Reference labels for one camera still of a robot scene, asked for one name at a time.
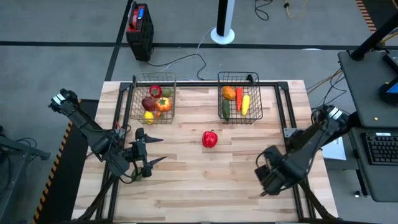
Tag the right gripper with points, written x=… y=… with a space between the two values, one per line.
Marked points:
x=280 y=174

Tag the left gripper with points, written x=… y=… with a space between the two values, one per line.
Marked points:
x=140 y=152

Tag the yellow lemon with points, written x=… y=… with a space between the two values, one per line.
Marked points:
x=149 y=117

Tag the small red-orange fruit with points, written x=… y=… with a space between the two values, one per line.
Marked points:
x=159 y=114

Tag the dark red apple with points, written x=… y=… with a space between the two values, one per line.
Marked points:
x=148 y=104

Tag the orange tomato green stem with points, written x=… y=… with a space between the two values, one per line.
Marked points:
x=163 y=104

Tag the red bell pepper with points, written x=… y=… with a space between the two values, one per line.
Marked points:
x=210 y=139

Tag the green lime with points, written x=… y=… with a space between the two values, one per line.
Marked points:
x=167 y=92

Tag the yellow corn cob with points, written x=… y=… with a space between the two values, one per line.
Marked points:
x=245 y=105

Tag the green cucumber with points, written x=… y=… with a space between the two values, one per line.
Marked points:
x=226 y=109

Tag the orange potato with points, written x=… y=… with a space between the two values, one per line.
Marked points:
x=229 y=92

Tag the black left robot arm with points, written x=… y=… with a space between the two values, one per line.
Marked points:
x=84 y=124

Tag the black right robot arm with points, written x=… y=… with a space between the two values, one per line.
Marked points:
x=317 y=140

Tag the white paper sheet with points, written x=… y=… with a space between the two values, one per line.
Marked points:
x=335 y=151

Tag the black hazard-striped floor mat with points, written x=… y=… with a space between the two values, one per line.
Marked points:
x=65 y=186

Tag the black keyboard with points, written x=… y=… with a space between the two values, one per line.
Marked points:
x=384 y=149

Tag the black red equipment case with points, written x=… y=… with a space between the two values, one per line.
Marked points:
x=140 y=40

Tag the grey side desk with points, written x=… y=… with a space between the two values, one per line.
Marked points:
x=363 y=87

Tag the white black pole stand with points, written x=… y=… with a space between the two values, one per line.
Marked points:
x=222 y=35

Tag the black blue desk device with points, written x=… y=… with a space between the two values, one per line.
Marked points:
x=388 y=95

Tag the black floor stand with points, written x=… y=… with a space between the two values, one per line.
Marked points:
x=18 y=147

